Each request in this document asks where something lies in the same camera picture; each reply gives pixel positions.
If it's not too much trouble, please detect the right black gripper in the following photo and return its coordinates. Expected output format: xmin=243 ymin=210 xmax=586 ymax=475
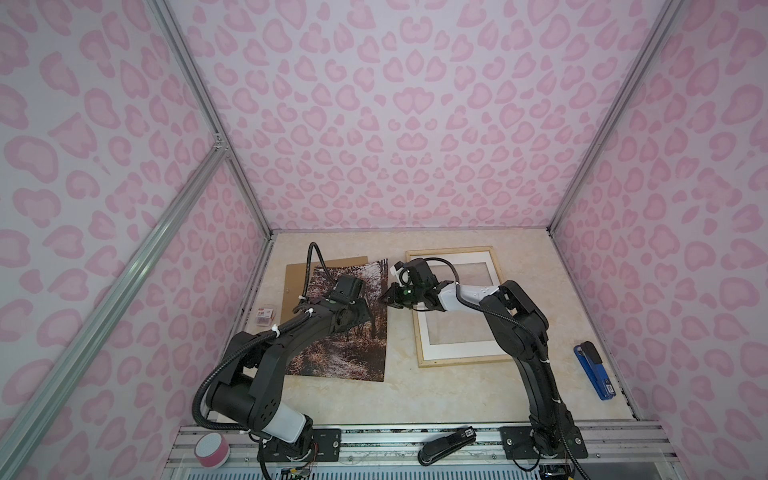
xmin=376 ymin=281 xmax=426 ymax=309

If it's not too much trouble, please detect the autumn forest photo print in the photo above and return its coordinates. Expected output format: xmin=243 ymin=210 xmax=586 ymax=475
xmin=287 ymin=259 xmax=389 ymax=382

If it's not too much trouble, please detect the light wooden picture frame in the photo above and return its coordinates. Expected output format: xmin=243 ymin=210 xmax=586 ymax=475
xmin=404 ymin=245 xmax=515 ymax=369

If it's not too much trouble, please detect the white mat board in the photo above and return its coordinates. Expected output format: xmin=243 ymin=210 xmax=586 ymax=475
xmin=410 ymin=250 xmax=510 ymax=362

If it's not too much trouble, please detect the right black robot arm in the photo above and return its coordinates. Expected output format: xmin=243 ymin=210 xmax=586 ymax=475
xmin=379 ymin=257 xmax=587 ymax=461

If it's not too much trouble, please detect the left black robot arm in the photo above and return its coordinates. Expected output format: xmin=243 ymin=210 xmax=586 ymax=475
xmin=192 ymin=274 xmax=372 ymax=459

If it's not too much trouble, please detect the small clear pin box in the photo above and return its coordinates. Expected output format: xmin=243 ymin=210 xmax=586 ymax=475
xmin=255 ymin=308 xmax=275 ymax=327

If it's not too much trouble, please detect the black stapler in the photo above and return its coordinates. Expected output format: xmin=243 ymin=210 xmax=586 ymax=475
xmin=417 ymin=426 xmax=477 ymax=467

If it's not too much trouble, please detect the blue stapler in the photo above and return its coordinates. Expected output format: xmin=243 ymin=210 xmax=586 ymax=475
xmin=573 ymin=341 xmax=616 ymax=401

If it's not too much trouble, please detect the pink white tape roll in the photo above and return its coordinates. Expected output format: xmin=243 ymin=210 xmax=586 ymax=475
xmin=194 ymin=432 xmax=230 ymax=469

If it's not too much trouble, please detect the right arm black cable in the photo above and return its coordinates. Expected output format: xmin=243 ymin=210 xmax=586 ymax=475
xmin=423 ymin=256 xmax=553 ymax=367

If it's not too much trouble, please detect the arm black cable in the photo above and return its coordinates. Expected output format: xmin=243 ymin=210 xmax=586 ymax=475
xmin=191 ymin=241 xmax=341 ymax=433
xmin=423 ymin=256 xmax=553 ymax=367

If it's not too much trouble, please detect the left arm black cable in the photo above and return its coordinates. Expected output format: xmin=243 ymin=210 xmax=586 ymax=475
xmin=191 ymin=241 xmax=341 ymax=433

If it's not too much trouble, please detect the brown frame backing board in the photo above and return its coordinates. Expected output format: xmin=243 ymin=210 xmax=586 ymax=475
xmin=280 ymin=256 xmax=368 ymax=323

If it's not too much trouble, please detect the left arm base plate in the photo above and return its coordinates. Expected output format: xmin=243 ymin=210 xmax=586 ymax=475
xmin=257 ymin=426 xmax=341 ymax=463

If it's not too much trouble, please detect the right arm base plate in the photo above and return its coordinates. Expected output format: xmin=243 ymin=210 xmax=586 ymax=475
xmin=499 ymin=426 xmax=589 ymax=461

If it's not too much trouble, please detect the aluminium mounting rail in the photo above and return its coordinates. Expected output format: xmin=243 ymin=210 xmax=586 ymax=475
xmin=163 ymin=420 xmax=685 ymax=479

